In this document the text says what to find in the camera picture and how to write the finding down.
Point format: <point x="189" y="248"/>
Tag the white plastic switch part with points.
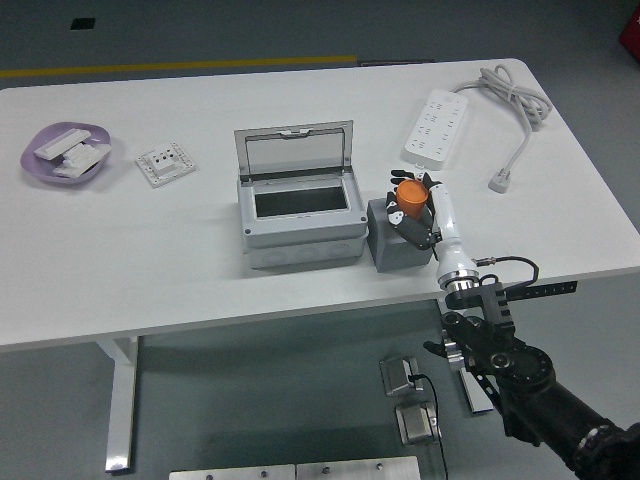
<point x="87" y="154"/>

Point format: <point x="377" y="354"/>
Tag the small white plastic part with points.
<point x="70" y="171"/>

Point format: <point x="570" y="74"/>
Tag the white table left leg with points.
<point x="120" y="400"/>

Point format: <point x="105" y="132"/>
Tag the white table leg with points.
<point x="477" y="400"/>
<point x="120" y="400"/>

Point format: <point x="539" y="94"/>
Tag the grey electrical box clear lid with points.
<point x="300" y="230"/>

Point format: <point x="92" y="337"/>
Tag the metal floor socket box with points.
<point x="397" y="375"/>
<point x="417" y="425"/>

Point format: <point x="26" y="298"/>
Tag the white table right leg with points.
<point x="477" y="400"/>

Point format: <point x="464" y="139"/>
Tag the long white plastic bar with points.
<point x="60" y="143"/>

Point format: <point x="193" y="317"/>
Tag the orange cylindrical cup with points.
<point x="411" y="197"/>

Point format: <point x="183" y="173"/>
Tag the white wall socket panel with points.
<point x="150" y="172"/>

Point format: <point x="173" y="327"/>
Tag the black floor cover plate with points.
<point x="82" y="23"/>

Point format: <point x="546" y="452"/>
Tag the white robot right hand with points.
<point x="451" y="225"/>

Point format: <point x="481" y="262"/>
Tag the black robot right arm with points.
<point x="520" y="370"/>

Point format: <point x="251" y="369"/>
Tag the grey cube with round hole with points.
<point x="395" y="255"/>

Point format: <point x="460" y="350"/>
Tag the metal plate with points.
<point x="355" y="470"/>
<point x="230" y="473"/>

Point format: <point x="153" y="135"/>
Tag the white power strip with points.
<point x="435" y="130"/>

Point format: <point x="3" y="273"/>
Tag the purple plate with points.
<point x="40" y="167"/>

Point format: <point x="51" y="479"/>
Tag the red object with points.
<point x="631" y="30"/>

